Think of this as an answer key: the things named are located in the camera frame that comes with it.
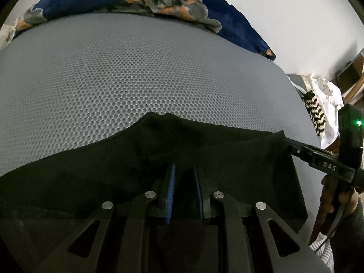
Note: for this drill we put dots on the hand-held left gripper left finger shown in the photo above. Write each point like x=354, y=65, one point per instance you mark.
x=169, y=193

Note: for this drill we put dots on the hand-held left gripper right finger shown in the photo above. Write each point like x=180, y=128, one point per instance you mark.
x=198, y=193

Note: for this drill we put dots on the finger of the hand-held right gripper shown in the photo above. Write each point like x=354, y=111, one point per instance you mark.
x=300, y=150

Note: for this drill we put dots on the black pants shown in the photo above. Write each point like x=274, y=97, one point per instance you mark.
x=85, y=182

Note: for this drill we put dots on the person's right forearm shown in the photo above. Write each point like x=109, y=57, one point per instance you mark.
x=351, y=233

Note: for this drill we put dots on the person's right hand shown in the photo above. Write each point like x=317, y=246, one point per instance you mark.
x=345, y=199

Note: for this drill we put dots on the black and white striped cloth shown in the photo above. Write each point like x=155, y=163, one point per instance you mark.
x=314, y=111

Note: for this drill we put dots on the wooden furniture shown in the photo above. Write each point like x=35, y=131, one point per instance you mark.
x=351, y=76

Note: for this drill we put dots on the grey striped cloth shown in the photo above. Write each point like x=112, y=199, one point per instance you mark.
x=322, y=254

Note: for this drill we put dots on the grey mesh mattress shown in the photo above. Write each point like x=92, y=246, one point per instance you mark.
x=142, y=71

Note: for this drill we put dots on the blue floral blanket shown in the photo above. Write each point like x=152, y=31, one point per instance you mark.
x=241, y=25

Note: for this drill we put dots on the white floral pillow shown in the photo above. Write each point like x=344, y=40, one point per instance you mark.
x=5, y=35

